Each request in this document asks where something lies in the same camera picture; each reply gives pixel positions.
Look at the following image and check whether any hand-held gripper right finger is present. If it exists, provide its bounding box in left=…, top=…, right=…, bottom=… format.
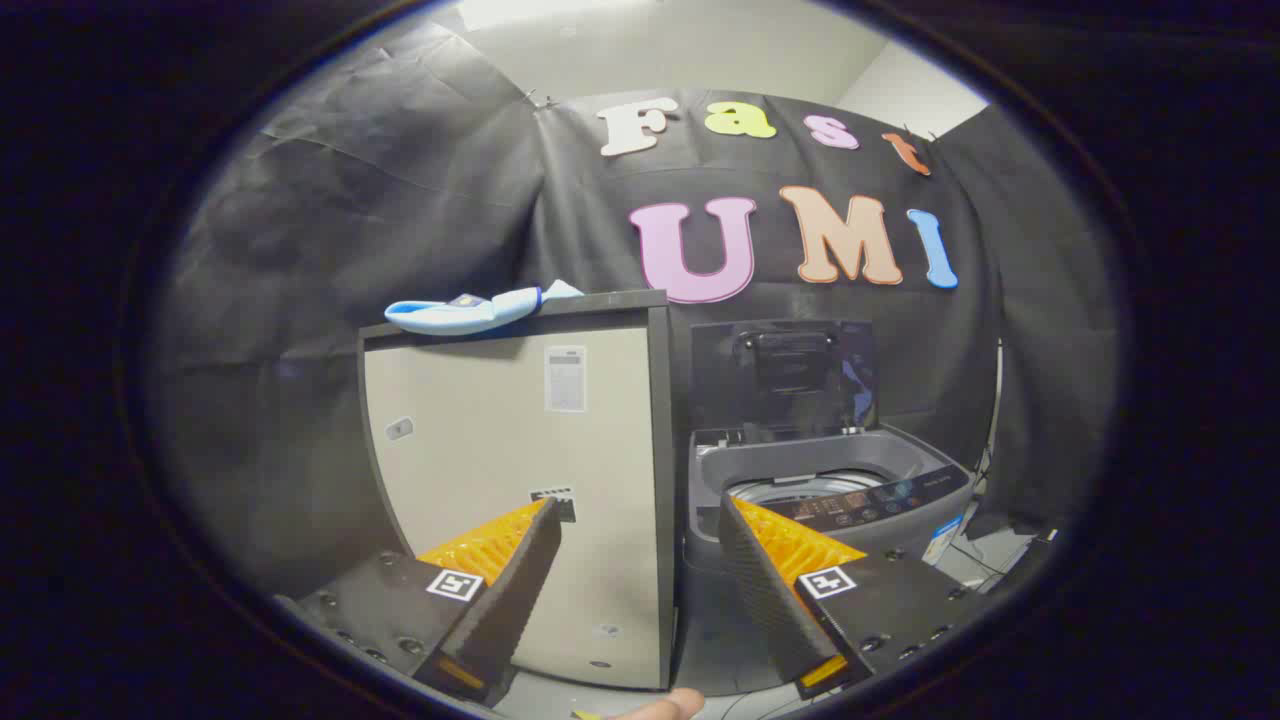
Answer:
left=717, top=492, right=986, bottom=701

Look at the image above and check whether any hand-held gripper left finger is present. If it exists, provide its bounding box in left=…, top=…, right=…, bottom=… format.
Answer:
left=275, top=497, right=563, bottom=706

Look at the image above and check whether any grey washing machine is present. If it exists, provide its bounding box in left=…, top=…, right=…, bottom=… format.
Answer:
left=685, top=425, right=976, bottom=696

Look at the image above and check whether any dark glass washing machine lid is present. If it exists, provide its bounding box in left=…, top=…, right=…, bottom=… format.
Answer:
left=690, top=320, right=879, bottom=436

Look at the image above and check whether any light blue shirt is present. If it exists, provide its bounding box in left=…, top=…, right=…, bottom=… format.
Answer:
left=384, top=280, right=585, bottom=336

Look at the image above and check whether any beige cabinet with dark frame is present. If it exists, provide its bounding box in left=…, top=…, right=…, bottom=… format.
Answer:
left=358, top=290, right=679, bottom=691

